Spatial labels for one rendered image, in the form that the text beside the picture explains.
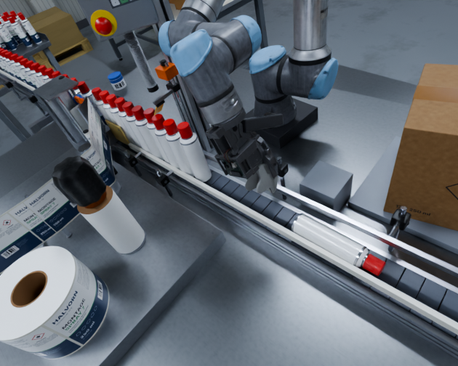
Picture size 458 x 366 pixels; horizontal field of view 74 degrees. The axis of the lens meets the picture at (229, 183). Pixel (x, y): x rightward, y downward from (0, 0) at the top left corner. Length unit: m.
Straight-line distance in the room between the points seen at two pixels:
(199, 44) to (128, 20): 0.37
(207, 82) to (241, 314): 0.51
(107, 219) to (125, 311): 0.22
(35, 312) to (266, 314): 0.47
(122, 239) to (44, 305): 0.22
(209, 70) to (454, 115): 0.46
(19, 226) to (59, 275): 0.26
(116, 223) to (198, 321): 0.30
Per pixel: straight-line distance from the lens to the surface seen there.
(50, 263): 0.80
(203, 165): 0.90
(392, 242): 0.69
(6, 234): 0.98
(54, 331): 0.76
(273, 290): 0.77
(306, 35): 0.90
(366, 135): 1.10
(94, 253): 0.95
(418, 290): 0.75
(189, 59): 0.55
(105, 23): 0.87
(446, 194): 0.79
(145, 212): 0.95
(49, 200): 0.96
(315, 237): 0.73
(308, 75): 0.92
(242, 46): 0.61
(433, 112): 0.72
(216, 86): 0.55
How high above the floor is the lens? 1.54
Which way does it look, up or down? 46 degrees down
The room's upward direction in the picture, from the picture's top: 18 degrees counter-clockwise
